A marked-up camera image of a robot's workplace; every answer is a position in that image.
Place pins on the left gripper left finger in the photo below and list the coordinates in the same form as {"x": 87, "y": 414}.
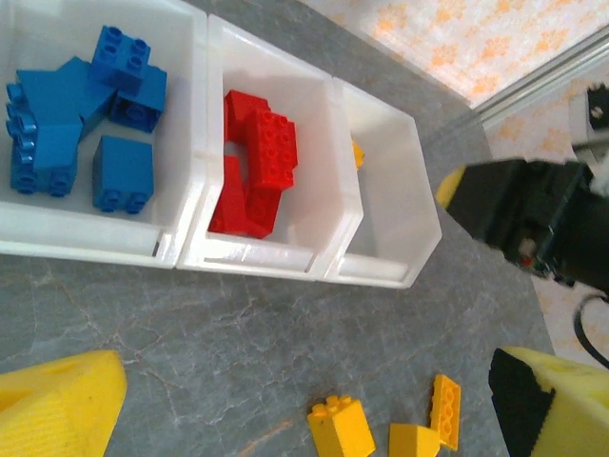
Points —
{"x": 57, "y": 414}

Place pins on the white plastic bin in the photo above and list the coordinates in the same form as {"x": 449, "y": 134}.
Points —
{"x": 395, "y": 190}
{"x": 309, "y": 143}
{"x": 71, "y": 238}

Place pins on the yellow half-round lego brick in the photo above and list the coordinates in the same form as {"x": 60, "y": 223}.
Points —
{"x": 449, "y": 188}

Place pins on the yellow flat lego plate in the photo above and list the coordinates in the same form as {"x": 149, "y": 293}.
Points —
{"x": 447, "y": 411}

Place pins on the blue sloped lego brick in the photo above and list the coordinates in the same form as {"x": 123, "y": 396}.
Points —
{"x": 54, "y": 157}
{"x": 57, "y": 90}

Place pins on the yellow sloped lego brick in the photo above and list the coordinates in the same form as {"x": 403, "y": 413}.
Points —
{"x": 414, "y": 440}

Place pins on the long red lego brick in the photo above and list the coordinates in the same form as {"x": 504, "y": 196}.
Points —
{"x": 271, "y": 147}
{"x": 238, "y": 112}

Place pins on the aluminium frame post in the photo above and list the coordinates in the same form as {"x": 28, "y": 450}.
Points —
{"x": 523, "y": 85}

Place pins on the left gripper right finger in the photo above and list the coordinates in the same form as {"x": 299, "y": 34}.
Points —
{"x": 571, "y": 414}

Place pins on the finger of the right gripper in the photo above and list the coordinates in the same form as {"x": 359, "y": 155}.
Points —
{"x": 490, "y": 204}

